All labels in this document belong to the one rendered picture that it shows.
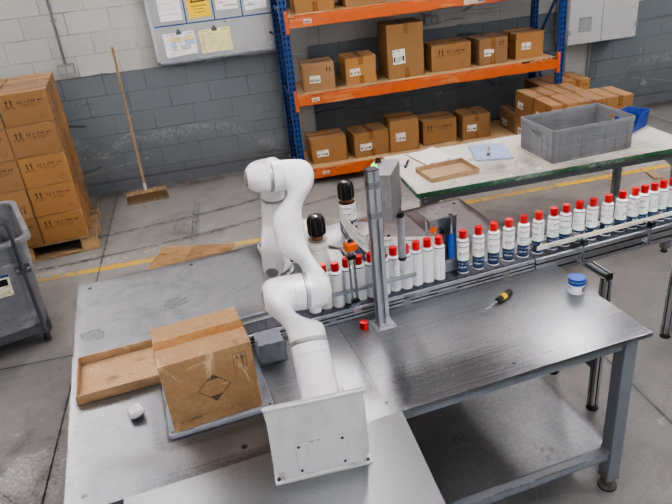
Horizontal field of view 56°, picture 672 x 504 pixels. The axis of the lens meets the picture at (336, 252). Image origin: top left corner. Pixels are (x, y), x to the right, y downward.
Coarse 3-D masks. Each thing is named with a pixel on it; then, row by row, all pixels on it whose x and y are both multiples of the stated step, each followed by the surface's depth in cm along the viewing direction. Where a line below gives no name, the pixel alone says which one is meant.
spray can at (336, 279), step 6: (336, 264) 254; (336, 270) 255; (330, 276) 257; (336, 276) 256; (336, 282) 257; (342, 282) 259; (336, 288) 258; (342, 288) 260; (336, 300) 261; (342, 300) 262; (336, 306) 262; (342, 306) 263
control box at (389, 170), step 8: (384, 160) 242; (392, 160) 241; (384, 168) 234; (392, 168) 233; (384, 176) 228; (392, 176) 231; (384, 184) 230; (392, 184) 231; (400, 184) 245; (384, 192) 231; (392, 192) 232; (400, 192) 246; (384, 200) 233; (392, 200) 233; (400, 200) 247; (384, 208) 234; (392, 208) 234; (384, 216) 236; (392, 216) 235
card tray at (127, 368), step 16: (112, 352) 255; (128, 352) 257; (144, 352) 256; (80, 368) 250; (96, 368) 250; (112, 368) 249; (128, 368) 248; (144, 368) 247; (80, 384) 241; (96, 384) 240; (112, 384) 240; (128, 384) 234; (144, 384) 236; (80, 400) 230; (96, 400) 232
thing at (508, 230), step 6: (510, 222) 275; (504, 228) 277; (510, 228) 276; (504, 234) 278; (510, 234) 276; (504, 240) 279; (510, 240) 278; (504, 246) 280; (510, 246) 279; (504, 252) 281; (510, 252) 280; (504, 258) 283; (510, 258) 282
